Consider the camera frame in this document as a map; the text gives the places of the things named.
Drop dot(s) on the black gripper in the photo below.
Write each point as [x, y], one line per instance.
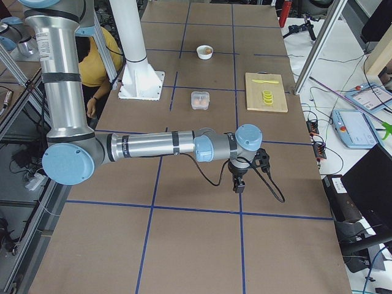
[237, 174]

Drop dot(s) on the clear plastic egg box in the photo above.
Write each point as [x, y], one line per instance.
[204, 100]

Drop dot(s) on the white bowl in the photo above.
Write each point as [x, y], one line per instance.
[201, 52]

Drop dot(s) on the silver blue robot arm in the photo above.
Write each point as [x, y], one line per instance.
[75, 151]

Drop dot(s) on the wooden cutting board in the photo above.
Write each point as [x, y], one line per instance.
[254, 95]

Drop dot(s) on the yellow plastic knife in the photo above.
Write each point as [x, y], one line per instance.
[266, 81]

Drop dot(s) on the blue teach pendant near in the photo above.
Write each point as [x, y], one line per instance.
[355, 129]

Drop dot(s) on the blue teach pendant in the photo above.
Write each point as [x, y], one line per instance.
[371, 97]
[355, 129]

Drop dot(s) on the black computer monitor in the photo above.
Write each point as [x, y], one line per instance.
[368, 183]

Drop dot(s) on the blue teach pendant far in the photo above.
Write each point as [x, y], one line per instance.
[371, 97]

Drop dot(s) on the red fire extinguisher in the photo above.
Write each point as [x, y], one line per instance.
[285, 12]

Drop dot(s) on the person in yellow shirt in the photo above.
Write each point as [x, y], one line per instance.
[95, 82]

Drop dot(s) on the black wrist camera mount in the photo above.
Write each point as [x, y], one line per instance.
[262, 160]

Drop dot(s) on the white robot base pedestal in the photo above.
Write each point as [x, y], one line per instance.
[139, 81]

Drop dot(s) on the aluminium frame post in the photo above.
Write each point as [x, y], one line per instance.
[324, 33]

